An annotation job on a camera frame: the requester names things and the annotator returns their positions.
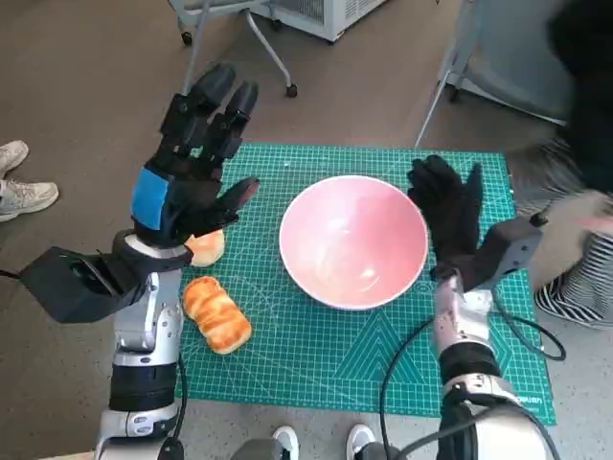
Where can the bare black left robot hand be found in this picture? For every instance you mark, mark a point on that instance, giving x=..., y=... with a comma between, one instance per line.
x=191, y=191

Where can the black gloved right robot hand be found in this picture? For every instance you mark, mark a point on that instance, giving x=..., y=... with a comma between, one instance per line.
x=450, y=215

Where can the round toy bread bun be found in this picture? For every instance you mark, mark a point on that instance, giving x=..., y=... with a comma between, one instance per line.
x=208, y=249

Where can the pink bowl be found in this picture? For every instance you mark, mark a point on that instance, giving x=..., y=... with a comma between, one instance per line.
x=354, y=239

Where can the long braided toy bread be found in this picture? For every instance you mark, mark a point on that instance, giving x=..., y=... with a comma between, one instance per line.
x=215, y=314

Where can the grey chair with casters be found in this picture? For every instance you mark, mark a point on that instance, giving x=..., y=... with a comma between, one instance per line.
x=290, y=89

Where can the grey mesh chair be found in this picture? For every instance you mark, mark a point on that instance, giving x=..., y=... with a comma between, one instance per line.
x=503, y=62

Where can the person's foot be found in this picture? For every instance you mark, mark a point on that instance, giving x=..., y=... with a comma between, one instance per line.
x=12, y=158
x=29, y=197

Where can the person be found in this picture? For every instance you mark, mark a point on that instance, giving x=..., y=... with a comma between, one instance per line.
x=589, y=96

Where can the green cutting mat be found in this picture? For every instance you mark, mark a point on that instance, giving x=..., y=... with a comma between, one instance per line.
x=311, y=345

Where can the white mesh-sided cabinet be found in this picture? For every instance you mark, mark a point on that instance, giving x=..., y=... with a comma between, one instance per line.
x=330, y=19

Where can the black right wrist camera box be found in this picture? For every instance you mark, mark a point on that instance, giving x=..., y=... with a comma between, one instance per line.
x=512, y=249

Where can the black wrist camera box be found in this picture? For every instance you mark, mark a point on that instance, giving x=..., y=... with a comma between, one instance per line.
x=512, y=249
x=72, y=287

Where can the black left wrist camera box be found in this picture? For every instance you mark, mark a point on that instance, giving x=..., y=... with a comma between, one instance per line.
x=72, y=287

